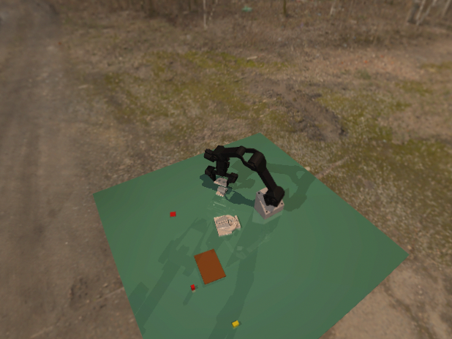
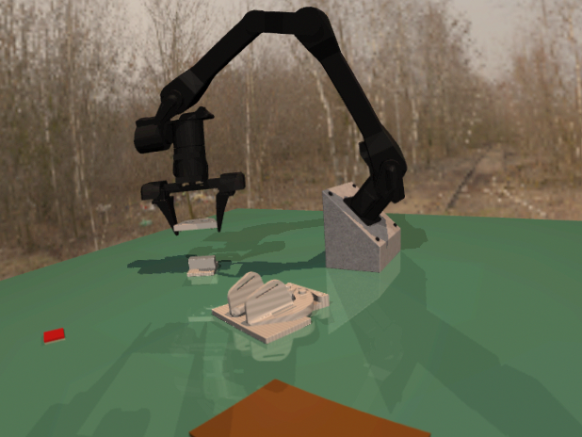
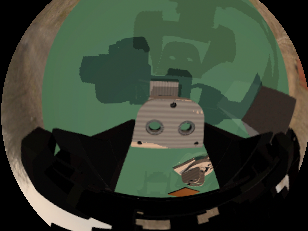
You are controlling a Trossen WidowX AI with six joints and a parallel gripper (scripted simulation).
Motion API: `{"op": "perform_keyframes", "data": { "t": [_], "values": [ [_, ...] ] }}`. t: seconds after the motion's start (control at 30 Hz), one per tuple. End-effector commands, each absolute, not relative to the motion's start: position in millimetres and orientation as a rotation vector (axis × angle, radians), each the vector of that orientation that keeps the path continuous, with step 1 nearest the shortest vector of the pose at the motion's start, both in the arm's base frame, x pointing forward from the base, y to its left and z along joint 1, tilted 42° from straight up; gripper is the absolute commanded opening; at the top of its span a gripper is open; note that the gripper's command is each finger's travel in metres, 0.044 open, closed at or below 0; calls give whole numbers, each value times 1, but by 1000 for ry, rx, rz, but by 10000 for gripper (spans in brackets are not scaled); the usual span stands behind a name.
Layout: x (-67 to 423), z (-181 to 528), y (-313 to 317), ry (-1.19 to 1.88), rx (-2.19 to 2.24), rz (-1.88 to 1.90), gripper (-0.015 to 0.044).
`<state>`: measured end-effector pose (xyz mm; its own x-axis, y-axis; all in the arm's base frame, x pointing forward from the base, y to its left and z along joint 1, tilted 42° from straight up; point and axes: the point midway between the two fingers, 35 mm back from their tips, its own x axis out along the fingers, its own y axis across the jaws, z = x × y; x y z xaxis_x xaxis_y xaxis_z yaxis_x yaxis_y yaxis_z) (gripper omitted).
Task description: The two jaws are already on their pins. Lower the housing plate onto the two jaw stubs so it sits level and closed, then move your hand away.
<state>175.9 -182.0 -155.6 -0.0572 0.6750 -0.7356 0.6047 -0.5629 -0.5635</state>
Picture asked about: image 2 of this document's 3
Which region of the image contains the red rectangular block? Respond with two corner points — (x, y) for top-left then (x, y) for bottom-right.
(43, 328), (65, 343)

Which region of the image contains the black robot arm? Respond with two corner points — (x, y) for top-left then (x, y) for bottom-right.
(134, 7), (408, 226)

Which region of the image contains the orange-brown flat plate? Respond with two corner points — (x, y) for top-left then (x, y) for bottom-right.
(189, 379), (431, 437)

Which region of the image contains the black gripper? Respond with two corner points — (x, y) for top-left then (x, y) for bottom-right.
(141, 145), (246, 235)

